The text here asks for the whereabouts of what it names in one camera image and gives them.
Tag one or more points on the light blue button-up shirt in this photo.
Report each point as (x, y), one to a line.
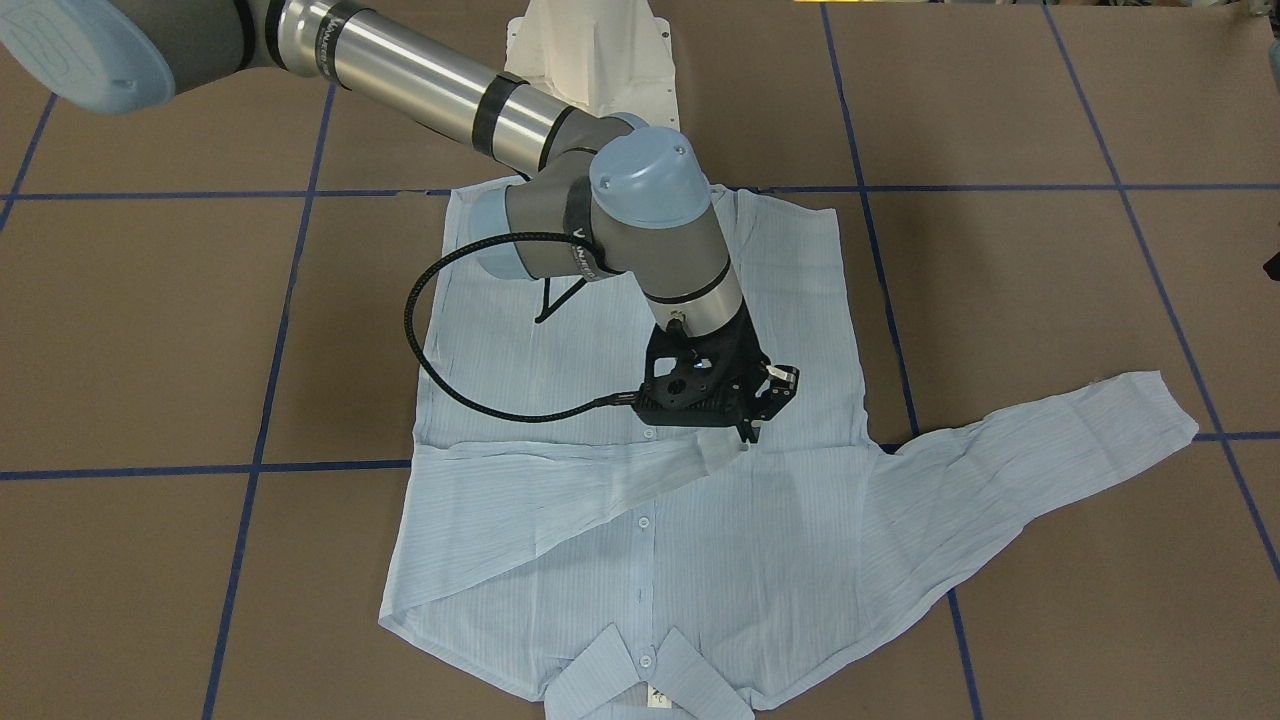
(577, 563)

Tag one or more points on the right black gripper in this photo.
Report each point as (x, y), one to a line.
(748, 352)

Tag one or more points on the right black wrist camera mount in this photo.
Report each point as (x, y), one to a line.
(691, 382)

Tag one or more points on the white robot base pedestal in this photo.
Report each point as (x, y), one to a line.
(605, 57)

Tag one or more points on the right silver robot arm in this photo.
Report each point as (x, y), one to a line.
(599, 195)

